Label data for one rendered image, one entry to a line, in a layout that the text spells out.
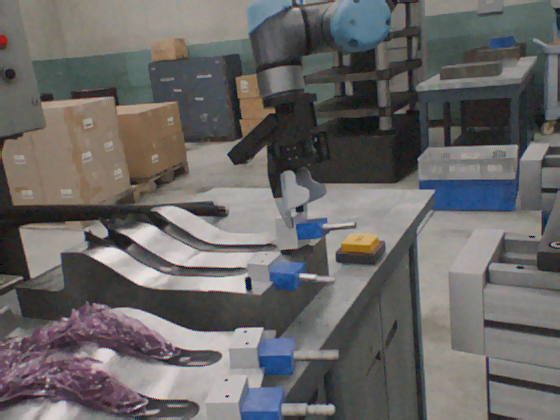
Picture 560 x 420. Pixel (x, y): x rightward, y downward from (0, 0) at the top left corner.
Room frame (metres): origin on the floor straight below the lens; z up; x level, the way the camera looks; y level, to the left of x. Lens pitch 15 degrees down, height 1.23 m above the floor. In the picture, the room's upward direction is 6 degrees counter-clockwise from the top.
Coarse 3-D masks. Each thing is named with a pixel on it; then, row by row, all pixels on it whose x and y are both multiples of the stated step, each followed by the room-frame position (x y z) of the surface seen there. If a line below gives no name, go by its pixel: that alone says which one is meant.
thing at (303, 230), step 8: (280, 216) 0.94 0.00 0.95; (296, 216) 0.93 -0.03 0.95; (304, 216) 0.95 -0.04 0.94; (280, 224) 0.93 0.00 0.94; (296, 224) 0.92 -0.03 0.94; (304, 224) 0.91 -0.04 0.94; (312, 224) 0.90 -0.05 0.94; (320, 224) 0.91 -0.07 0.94; (328, 224) 0.91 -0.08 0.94; (336, 224) 0.90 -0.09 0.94; (344, 224) 0.89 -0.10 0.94; (352, 224) 0.89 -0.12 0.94; (280, 232) 0.92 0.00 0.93; (288, 232) 0.92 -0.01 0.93; (296, 232) 0.91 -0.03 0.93; (304, 232) 0.91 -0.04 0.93; (312, 232) 0.90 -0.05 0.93; (320, 232) 0.90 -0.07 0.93; (328, 232) 0.93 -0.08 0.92; (280, 240) 0.92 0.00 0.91; (288, 240) 0.92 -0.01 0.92; (296, 240) 0.91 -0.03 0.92; (304, 240) 0.93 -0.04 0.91; (280, 248) 0.92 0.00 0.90; (288, 248) 0.91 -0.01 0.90
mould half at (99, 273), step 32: (128, 224) 1.05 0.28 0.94; (192, 224) 1.09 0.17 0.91; (64, 256) 0.94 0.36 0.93; (96, 256) 0.91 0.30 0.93; (128, 256) 0.94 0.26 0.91; (192, 256) 0.98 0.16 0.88; (224, 256) 0.96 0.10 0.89; (288, 256) 0.91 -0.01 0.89; (320, 256) 0.97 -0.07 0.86; (32, 288) 0.98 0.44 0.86; (64, 288) 0.95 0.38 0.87; (96, 288) 0.91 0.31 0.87; (128, 288) 0.88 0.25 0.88; (160, 288) 0.85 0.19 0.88; (192, 288) 0.83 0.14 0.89; (224, 288) 0.81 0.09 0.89; (256, 288) 0.79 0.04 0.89; (320, 288) 0.96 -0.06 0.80; (192, 320) 0.83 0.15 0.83; (224, 320) 0.80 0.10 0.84; (256, 320) 0.78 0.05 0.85; (288, 320) 0.84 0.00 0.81
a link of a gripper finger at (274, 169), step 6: (270, 156) 0.92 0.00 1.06; (270, 162) 0.92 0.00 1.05; (276, 162) 0.92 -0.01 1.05; (270, 168) 0.92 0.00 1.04; (276, 168) 0.91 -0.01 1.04; (270, 174) 0.91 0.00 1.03; (276, 174) 0.91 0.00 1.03; (270, 180) 0.91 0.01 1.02; (276, 180) 0.91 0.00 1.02; (270, 186) 0.91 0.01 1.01; (276, 186) 0.91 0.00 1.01; (276, 192) 0.91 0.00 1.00
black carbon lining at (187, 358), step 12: (180, 348) 0.70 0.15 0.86; (168, 360) 0.68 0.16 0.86; (180, 360) 0.68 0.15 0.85; (192, 360) 0.68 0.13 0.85; (204, 360) 0.68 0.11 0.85; (216, 360) 0.67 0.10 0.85; (144, 396) 0.59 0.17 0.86; (156, 408) 0.58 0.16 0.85; (168, 408) 0.58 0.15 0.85; (180, 408) 0.58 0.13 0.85; (192, 408) 0.57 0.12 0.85
